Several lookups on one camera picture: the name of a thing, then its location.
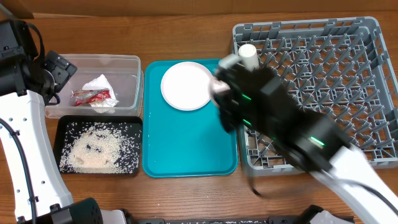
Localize red foil wrapper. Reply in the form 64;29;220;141
70;89;111;106

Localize cream cup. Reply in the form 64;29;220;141
238;44;259;71

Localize white napkin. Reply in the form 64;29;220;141
82;74;119;114

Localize large pink plate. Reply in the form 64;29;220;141
160;62;213;111

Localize white rice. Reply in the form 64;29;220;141
58;121;141;174

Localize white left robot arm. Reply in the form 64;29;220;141
1;19;131;223

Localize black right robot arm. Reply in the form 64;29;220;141
211;63;397;223

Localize clear plastic waste bin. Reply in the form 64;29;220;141
45;54;143;118

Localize black tray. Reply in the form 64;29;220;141
52;114;143;175

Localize teal serving tray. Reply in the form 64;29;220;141
142;60;239;178

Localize grey dish rack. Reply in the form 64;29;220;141
233;17;397;169

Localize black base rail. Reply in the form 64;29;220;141
133;205;355;224

